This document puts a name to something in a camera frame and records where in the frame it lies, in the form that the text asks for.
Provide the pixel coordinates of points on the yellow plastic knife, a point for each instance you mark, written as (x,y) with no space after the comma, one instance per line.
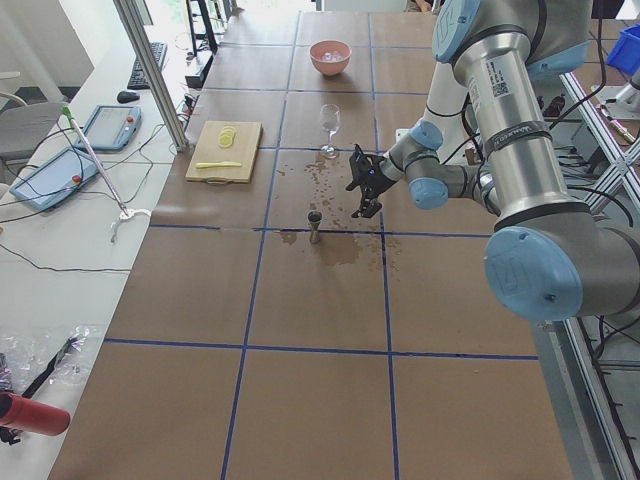
(221,164)

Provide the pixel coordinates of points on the far blue teach pendant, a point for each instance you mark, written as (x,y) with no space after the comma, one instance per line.
(110,128)

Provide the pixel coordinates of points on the clear wine glass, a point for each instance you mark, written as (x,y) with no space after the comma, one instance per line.
(330,122)

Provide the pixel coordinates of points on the blue storage bin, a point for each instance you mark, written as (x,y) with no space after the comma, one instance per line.
(625,54)

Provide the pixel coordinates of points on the wooden cutting board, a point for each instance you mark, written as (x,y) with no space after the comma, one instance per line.
(244,150)

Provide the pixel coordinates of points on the aluminium frame post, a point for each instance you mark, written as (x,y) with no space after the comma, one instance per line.
(133,24)

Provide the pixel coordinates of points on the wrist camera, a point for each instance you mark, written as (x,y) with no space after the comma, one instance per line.
(365,171)

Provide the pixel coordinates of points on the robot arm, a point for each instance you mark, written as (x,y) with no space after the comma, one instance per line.
(548,257)

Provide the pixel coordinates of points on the pink bowl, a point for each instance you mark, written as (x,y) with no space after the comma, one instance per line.
(329,69)

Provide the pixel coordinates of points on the blue teach pendant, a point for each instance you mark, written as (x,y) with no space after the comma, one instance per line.
(110,128)
(55,180)

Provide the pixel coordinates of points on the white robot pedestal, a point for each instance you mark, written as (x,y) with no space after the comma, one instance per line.
(443,108)

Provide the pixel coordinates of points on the near blue teach pendant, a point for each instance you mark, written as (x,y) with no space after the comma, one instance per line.
(55,180)

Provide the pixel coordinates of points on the black computer mouse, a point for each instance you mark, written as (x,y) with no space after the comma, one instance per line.
(127,96)

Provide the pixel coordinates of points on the clear ice cubes pile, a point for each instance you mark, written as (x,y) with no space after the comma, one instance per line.
(333,56)

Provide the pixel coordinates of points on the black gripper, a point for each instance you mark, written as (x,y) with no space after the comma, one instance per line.
(376,183)

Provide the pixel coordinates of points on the steel jigger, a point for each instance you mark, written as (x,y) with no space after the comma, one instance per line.
(314,219)

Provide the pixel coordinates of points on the red bottle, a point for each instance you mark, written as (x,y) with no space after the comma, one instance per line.
(20,413)

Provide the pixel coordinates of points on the crumpled clear plastic bag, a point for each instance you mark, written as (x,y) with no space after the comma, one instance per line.
(30,360)

